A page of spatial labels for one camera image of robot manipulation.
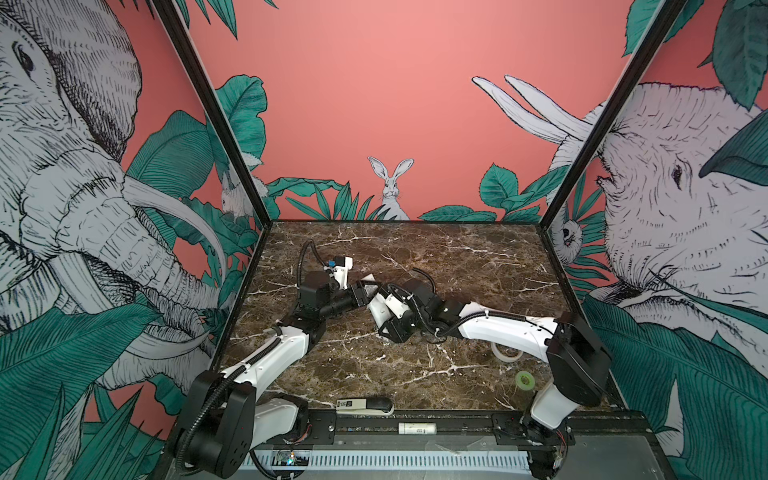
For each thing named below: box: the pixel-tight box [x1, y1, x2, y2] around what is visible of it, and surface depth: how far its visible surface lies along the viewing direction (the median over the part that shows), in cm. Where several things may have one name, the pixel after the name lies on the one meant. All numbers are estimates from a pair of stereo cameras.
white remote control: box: [361, 273, 393, 334], surface depth 80 cm
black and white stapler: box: [336, 397, 395, 416], surface depth 76 cm
